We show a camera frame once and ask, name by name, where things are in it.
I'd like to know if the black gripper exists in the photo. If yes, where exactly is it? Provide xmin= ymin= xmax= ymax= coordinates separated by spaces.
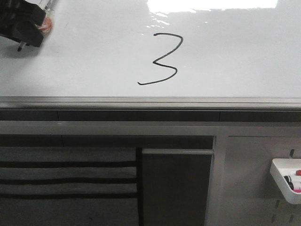
xmin=0 ymin=0 xmax=46 ymax=47

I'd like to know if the black whiteboard marker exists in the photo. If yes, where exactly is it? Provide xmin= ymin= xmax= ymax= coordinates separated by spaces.
xmin=17 ymin=0 xmax=56 ymax=52

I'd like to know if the white whiteboard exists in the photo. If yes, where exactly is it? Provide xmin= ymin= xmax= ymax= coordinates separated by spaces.
xmin=0 ymin=0 xmax=301 ymax=98

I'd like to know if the clear marker holder with tape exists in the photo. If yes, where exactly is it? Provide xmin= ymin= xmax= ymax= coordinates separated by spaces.
xmin=38 ymin=0 xmax=54 ymax=33

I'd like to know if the grey fabric pocket organiser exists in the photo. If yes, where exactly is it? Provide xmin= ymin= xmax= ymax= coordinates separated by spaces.
xmin=0 ymin=147 xmax=143 ymax=226

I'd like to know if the dark grey cabinet panel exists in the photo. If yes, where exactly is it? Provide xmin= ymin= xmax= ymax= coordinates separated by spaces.
xmin=142 ymin=149 xmax=212 ymax=226

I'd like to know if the white pegboard panel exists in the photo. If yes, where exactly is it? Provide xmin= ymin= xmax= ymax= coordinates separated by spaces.
xmin=206 ymin=137 xmax=301 ymax=226

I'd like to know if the white plastic marker bin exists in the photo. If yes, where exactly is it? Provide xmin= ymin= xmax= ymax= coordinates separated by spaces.
xmin=270 ymin=158 xmax=301 ymax=204

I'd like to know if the black capped marker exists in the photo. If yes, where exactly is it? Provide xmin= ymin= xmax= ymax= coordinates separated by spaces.
xmin=284 ymin=176 xmax=294 ymax=190

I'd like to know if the red capped marker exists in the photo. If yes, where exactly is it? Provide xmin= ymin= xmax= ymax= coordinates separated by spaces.
xmin=290 ymin=169 xmax=301 ymax=176

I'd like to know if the pink capped marker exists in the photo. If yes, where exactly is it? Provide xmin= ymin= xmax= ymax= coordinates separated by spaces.
xmin=292 ymin=180 xmax=301 ymax=193

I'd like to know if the aluminium whiteboard tray rail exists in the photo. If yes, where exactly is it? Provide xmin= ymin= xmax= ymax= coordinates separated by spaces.
xmin=0 ymin=96 xmax=301 ymax=111

